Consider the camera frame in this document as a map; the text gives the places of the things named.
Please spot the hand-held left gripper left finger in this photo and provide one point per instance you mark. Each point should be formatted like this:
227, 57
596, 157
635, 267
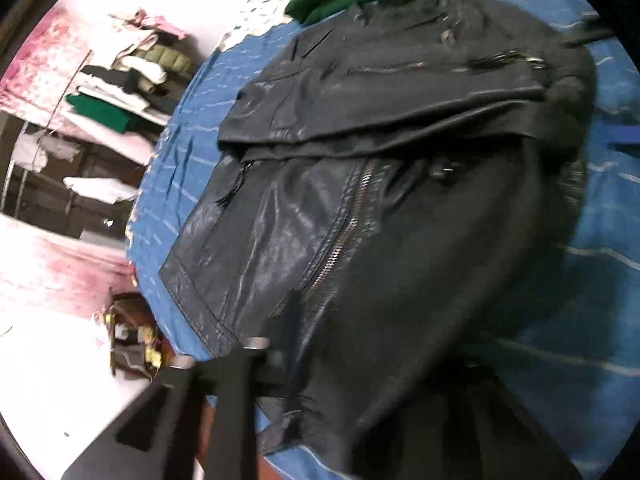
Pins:
234, 410

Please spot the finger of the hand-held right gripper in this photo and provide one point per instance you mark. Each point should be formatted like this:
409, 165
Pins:
625, 139

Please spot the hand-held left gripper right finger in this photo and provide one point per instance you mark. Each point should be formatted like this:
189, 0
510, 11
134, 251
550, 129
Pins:
505, 440

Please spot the black leather jacket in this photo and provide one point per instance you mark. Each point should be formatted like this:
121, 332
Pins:
400, 240

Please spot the metal clothes rack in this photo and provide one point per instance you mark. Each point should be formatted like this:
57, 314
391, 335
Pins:
55, 195

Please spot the pile of folded clothes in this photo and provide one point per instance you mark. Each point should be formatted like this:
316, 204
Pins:
125, 80

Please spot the brown box with small parts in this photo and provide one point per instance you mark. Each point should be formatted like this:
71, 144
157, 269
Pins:
132, 340

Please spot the blue striped bed sheet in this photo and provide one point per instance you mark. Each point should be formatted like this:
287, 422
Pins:
580, 310

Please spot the white folded cloth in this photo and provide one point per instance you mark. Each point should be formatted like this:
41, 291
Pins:
100, 187

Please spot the white crumpled cloth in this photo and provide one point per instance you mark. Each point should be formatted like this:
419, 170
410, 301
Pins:
42, 152

